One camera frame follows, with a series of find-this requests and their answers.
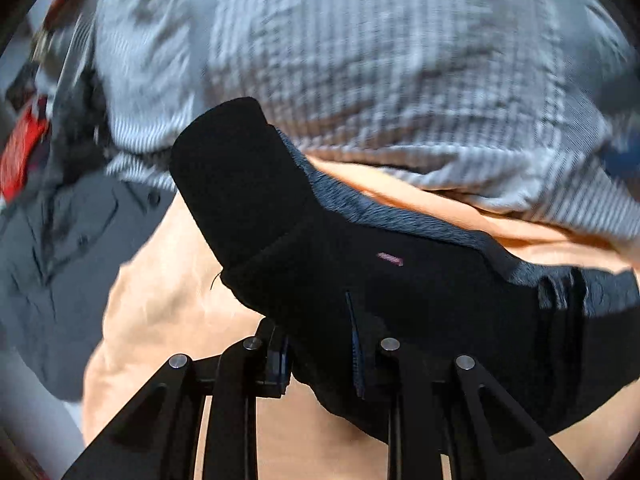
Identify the dark grey jacket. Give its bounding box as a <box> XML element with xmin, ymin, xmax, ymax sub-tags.
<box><xmin>0</xmin><ymin>67</ymin><xmax>176</xmax><ymax>403</ymax></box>

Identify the black pants blue floral stripe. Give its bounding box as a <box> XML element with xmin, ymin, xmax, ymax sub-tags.
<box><xmin>169</xmin><ymin>96</ymin><xmax>640</xmax><ymax>442</ymax></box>

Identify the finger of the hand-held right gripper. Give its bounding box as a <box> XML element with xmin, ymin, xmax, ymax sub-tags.
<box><xmin>602</xmin><ymin>140</ymin><xmax>640</xmax><ymax>181</ymax></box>

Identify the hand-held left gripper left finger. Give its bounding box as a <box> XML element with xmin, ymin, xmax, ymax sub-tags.
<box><xmin>61</xmin><ymin>317</ymin><xmax>292</xmax><ymax>480</ymax></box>

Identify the grey striped duvet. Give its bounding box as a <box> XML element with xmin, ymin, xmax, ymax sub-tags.
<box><xmin>65</xmin><ymin>0</ymin><xmax>640</xmax><ymax>248</ymax></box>

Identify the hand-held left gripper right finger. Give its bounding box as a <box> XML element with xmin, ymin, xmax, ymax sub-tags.
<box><xmin>345</xmin><ymin>291</ymin><xmax>583</xmax><ymax>480</ymax></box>

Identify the orange bed sheet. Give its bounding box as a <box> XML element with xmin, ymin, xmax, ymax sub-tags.
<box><xmin>82</xmin><ymin>157</ymin><xmax>640</xmax><ymax>480</ymax></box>

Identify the red cloth at left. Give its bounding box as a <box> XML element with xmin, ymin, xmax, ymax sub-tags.
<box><xmin>0</xmin><ymin>97</ymin><xmax>53</xmax><ymax>203</ymax></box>

